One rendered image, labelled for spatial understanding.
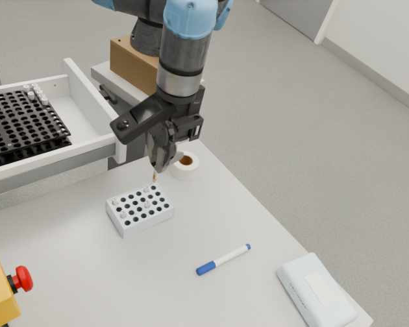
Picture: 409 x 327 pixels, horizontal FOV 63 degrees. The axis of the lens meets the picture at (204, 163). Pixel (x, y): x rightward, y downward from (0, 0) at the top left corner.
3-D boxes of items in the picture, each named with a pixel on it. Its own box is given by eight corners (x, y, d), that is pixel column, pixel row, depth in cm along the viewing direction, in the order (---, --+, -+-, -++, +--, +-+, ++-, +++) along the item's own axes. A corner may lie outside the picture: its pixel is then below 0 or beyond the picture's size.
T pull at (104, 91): (103, 87, 81) (103, 82, 80) (118, 104, 78) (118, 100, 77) (89, 90, 79) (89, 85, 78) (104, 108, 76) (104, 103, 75)
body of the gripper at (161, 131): (198, 142, 67) (212, 93, 59) (162, 154, 63) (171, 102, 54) (178, 119, 71) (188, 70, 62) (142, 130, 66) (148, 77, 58)
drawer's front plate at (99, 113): (72, 93, 90) (69, 56, 82) (125, 163, 77) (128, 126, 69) (65, 94, 89) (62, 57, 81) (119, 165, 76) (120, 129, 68)
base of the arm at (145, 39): (147, 30, 114) (150, 1, 108) (184, 48, 112) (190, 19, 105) (119, 43, 104) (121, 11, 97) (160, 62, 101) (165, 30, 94)
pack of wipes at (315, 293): (273, 272, 72) (281, 263, 68) (306, 259, 76) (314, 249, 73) (316, 342, 63) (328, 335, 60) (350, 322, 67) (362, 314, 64)
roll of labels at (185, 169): (191, 184, 84) (195, 174, 81) (165, 175, 84) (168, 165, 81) (198, 166, 89) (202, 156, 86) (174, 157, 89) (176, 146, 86)
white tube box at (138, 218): (154, 191, 80) (156, 180, 77) (173, 216, 76) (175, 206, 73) (106, 210, 73) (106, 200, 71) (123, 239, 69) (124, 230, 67)
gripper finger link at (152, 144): (173, 161, 75) (181, 132, 68) (150, 170, 72) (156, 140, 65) (166, 152, 76) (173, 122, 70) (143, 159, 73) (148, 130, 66)
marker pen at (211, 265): (245, 244, 75) (248, 241, 74) (250, 250, 74) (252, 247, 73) (195, 270, 68) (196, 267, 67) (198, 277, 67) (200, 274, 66)
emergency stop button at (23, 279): (28, 270, 52) (23, 258, 49) (37, 291, 50) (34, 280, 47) (6, 280, 50) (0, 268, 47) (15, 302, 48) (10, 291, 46)
